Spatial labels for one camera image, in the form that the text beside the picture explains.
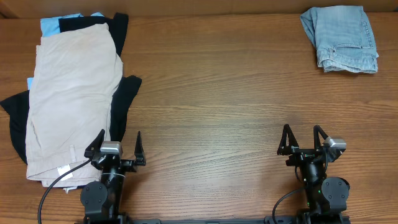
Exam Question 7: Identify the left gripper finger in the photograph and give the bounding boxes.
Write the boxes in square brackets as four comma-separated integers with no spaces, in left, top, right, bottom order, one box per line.
[84,129,105,159]
[134,131,146,166]

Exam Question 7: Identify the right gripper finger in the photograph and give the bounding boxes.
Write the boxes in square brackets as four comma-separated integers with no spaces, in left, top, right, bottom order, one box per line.
[277,124,299,156]
[313,125,328,152]

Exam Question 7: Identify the beige khaki shorts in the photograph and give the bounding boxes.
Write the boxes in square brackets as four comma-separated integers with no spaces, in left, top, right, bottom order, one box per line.
[25,24,123,187]

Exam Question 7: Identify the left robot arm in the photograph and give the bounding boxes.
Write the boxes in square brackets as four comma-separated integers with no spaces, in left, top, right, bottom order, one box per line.
[80,130,146,223]

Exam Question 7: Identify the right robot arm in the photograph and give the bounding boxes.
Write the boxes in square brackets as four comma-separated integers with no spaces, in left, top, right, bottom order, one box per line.
[272,124,350,224]

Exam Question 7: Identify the black t-shirt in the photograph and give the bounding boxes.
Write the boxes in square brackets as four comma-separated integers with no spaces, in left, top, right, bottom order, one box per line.
[1,12,142,162]

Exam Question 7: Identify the folded light blue jeans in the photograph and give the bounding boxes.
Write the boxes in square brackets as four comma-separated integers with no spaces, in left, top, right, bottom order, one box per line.
[300,6,379,73]

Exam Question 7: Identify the light blue shirt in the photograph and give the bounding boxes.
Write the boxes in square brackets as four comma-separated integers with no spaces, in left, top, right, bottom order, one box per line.
[26,12,105,91]

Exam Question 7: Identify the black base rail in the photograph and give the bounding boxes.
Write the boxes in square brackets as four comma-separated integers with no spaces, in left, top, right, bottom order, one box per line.
[75,216,351,224]

